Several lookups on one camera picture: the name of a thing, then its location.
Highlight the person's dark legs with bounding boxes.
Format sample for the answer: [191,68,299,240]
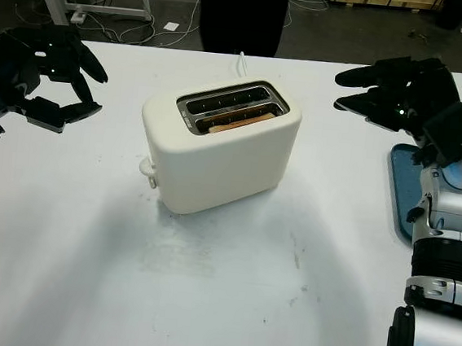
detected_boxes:
[193,0,290,59]

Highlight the white toaster power cable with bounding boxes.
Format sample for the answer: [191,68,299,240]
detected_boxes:
[232,50,250,80]

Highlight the blue plastic tray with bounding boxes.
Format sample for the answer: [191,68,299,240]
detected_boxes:
[380,141,462,248]

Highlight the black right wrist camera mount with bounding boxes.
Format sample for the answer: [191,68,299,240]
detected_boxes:
[418,99,462,168]

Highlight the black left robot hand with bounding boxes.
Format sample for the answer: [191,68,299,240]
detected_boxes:
[0,22,113,138]

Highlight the cream white toaster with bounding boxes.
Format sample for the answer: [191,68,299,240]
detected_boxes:
[132,68,306,226]

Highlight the slice of toast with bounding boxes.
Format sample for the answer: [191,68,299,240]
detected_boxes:
[208,105,277,140]

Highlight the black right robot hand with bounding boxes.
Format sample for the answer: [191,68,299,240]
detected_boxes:
[328,48,462,141]

